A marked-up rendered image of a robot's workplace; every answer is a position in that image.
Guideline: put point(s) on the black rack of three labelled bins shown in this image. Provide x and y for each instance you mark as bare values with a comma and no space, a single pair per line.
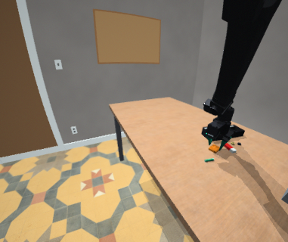
232,128

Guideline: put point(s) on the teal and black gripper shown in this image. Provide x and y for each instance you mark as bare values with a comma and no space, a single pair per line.
224,138

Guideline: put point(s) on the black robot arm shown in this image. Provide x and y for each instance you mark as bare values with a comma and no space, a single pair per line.
241,44

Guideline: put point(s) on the orange block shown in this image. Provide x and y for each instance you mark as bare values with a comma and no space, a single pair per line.
214,148

